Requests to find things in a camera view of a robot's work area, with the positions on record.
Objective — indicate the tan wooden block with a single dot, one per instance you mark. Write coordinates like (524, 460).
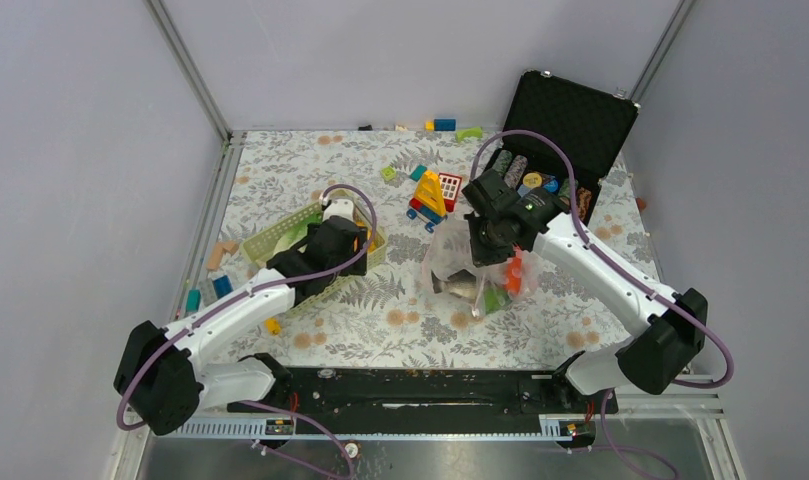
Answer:
(218, 252)

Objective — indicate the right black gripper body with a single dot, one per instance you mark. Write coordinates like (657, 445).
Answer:
(487, 244)

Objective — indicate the blue grey block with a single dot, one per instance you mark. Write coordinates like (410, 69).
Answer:
(212, 290)

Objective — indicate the teal toy block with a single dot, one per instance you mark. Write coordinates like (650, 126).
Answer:
(418, 172)

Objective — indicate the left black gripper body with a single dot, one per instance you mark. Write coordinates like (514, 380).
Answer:
(359, 245)

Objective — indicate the teal block at rail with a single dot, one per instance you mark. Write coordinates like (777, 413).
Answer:
(193, 301)

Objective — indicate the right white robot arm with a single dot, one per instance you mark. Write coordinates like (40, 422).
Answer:
(661, 342)

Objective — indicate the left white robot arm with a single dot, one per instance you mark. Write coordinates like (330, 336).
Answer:
(166, 374)

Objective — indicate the red white window block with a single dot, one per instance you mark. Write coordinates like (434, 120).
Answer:
(450, 186)

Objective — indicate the small green toy block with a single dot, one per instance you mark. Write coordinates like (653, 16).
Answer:
(388, 173)

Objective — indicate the black poker chip case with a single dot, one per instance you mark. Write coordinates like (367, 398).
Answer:
(590, 126)

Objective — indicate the orange toy carrot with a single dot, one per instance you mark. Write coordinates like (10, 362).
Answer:
(505, 285)

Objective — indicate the grey toy fish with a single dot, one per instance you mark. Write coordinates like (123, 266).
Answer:
(462, 284)

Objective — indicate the clear pink dotted zip bag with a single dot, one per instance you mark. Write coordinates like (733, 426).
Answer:
(449, 251)

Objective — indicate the yellow toy block sailboat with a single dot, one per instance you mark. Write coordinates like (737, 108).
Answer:
(427, 202)

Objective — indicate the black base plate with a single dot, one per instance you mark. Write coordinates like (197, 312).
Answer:
(399, 401)

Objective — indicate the blue yellow brick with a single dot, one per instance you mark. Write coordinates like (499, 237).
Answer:
(441, 125)

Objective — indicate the green arch block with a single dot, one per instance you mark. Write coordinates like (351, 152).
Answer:
(468, 133)

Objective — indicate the floral table mat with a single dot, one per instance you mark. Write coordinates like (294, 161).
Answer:
(385, 319)

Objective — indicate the pale green toy cabbage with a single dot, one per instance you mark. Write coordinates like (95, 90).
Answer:
(291, 236)

